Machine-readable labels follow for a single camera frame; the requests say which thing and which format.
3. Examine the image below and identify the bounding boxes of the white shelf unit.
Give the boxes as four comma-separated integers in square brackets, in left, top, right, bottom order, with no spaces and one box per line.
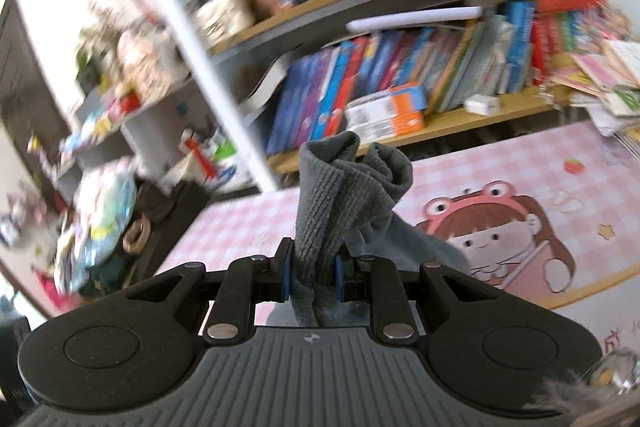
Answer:
[50,0,281,202]

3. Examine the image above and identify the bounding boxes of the dark screen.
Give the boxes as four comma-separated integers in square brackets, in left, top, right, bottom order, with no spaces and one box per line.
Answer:
[0,0,72,148]

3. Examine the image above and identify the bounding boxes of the pink checked cartoon mat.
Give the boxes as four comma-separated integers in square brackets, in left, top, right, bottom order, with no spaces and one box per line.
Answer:
[152,119,640,358]

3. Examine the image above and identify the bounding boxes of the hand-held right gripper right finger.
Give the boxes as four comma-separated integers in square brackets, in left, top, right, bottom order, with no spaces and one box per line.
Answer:
[334,254,506,348]

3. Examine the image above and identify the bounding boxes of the wooden bookshelf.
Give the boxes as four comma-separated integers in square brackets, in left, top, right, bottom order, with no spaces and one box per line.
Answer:
[160,0,640,175]

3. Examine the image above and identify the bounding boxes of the cream woven bag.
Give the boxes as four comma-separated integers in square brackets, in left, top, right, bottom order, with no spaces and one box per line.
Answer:
[192,0,256,45]

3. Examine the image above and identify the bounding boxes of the colourful printed plastic bag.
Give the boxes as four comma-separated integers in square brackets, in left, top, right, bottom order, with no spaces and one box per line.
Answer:
[54,157,139,294]

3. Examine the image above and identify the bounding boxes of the white rolled paper tube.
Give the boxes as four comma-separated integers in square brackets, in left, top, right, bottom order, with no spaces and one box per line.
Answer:
[346,6,485,34]

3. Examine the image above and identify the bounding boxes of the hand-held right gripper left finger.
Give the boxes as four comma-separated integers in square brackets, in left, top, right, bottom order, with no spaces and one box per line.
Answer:
[125,237,296,348]

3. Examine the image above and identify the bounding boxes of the black box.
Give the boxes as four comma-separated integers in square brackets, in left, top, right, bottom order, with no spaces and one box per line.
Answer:
[127,181,211,294]

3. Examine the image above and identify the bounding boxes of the pile of paper cards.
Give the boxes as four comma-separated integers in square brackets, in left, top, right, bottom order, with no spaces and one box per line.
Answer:
[542,7,640,142]

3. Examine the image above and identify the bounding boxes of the grey ribbed cloth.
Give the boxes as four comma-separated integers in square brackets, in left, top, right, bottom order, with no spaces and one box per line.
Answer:
[267,131,471,330]

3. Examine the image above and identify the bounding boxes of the orange and white box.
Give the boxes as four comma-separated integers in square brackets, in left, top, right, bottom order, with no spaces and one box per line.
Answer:
[344,82,430,138]

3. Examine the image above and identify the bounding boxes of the pile of small toys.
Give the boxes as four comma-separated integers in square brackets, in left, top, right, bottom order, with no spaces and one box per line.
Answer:
[75,0,187,108]

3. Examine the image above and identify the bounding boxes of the brown tape roll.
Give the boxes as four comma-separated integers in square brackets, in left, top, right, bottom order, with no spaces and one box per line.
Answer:
[122,214,153,254]

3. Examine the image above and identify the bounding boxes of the small white box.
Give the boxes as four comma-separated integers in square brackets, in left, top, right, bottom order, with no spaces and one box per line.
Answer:
[464,94,502,116]

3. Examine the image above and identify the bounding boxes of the grey furry item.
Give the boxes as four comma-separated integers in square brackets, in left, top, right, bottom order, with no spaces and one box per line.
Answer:
[530,347,640,427]

